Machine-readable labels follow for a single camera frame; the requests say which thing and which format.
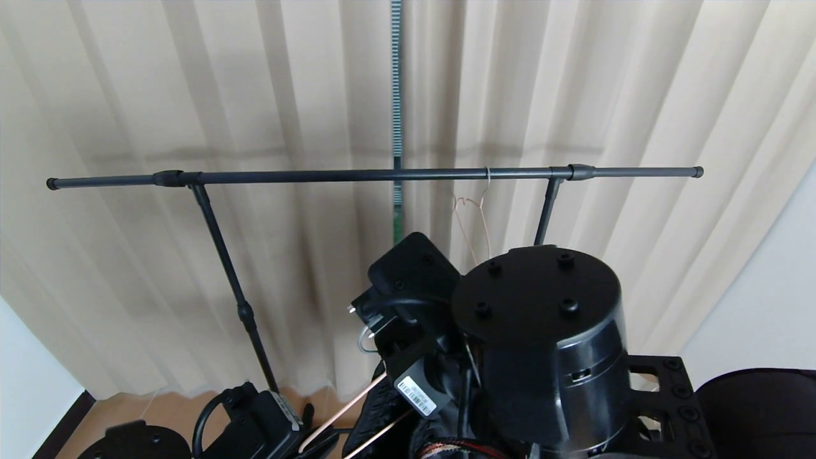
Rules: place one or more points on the black shorts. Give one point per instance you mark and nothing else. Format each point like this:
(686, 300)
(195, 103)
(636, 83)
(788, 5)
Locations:
(376, 411)

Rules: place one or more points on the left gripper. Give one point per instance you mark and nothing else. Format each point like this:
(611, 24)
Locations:
(287, 433)

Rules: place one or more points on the beige curtain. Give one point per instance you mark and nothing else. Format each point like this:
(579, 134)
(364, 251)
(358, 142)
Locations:
(159, 83)

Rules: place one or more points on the pink clothes hanger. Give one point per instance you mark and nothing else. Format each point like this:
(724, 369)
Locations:
(338, 417)
(486, 229)

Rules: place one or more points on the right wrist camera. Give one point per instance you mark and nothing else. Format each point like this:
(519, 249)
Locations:
(414, 274)

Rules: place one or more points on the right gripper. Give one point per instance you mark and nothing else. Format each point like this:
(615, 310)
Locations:
(440, 376)

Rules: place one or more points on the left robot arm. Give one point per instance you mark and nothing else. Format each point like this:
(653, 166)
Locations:
(134, 443)

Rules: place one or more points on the black clothes rack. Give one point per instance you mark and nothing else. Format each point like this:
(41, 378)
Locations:
(319, 174)

